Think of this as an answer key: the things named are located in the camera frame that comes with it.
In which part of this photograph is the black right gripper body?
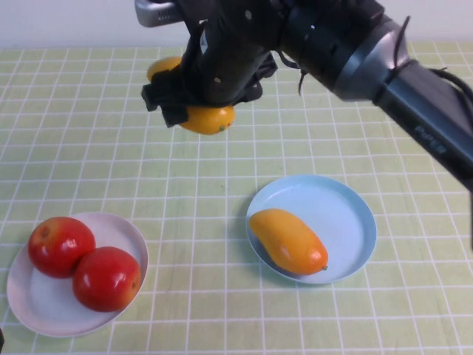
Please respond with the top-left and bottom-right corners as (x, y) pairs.
(188, 21), (274, 108)

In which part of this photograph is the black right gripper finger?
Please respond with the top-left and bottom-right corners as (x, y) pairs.
(236, 54), (278, 107)
(141, 70), (191, 129)

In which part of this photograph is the yellow mango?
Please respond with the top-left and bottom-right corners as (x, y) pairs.
(146, 55), (237, 136)

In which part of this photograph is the orange mango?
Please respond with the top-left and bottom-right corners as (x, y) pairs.
(249, 208), (329, 276)

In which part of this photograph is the red apple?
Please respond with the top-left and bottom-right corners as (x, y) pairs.
(72, 246), (142, 314)
(28, 217), (96, 279)

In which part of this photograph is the light blue round plate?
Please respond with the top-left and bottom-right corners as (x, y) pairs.
(245, 174), (377, 285)

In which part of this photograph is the white round plate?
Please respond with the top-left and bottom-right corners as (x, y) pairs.
(6, 211), (149, 338)

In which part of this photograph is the black zip tie right wrist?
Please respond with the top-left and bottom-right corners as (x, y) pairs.
(276, 50), (310, 97)

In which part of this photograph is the green checked tablecloth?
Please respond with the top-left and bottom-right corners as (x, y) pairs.
(0, 41), (473, 355)

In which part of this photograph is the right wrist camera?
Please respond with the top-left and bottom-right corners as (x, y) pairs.
(135, 0), (186, 29)

